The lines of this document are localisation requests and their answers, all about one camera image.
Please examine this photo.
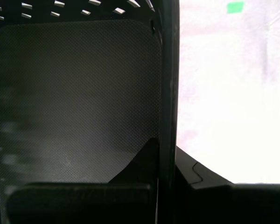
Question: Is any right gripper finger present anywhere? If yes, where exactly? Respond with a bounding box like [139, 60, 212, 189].
[6, 137, 160, 224]
[175, 145, 280, 224]

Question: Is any black perforated plastic basket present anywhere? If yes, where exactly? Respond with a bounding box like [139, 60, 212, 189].
[0, 0, 181, 224]

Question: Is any small green tape mark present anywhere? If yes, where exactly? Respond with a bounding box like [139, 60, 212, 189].
[226, 1, 245, 14]

